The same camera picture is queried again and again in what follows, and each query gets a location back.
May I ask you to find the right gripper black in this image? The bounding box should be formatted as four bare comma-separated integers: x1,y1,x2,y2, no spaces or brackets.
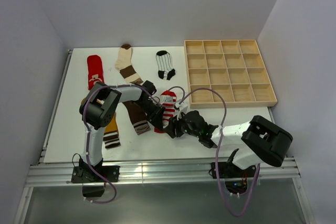
163,110,201,138

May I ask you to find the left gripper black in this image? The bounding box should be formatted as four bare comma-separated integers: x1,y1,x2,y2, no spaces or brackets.
133,99,165,132

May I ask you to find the red white striped sock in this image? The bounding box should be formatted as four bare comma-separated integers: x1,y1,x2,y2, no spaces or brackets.
160,90,176,128

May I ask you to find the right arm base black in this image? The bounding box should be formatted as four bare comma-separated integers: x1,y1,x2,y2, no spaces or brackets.
218,148,256,195

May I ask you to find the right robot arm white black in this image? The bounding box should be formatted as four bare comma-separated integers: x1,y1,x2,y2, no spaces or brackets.
163,110,293,177

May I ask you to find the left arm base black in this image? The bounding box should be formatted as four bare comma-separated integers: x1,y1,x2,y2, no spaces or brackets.
71,153,120,200

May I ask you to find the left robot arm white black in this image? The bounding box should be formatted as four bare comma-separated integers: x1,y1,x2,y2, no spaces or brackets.
79,81,165,182

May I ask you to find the dark brown striped sock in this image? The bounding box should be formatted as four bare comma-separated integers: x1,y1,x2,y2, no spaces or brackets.
123,101,150,135

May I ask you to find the mustard yellow striped sock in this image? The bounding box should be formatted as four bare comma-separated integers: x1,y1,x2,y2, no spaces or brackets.
87,113,121,150

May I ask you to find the white black pinstripe sock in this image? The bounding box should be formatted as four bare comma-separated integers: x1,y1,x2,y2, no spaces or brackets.
155,50,176,80

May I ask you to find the cream brown striped sock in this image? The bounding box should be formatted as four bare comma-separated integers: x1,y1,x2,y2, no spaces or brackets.
114,44,143,84

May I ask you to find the red sock with face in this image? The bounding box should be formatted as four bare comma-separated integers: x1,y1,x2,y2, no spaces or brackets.
87,55,104,90

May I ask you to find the wooden compartment tray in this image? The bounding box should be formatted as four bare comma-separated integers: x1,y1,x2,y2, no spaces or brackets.
184,39,277,108

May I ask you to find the aluminium rail frame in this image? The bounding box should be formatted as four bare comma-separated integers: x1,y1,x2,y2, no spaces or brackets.
14,48,316,223

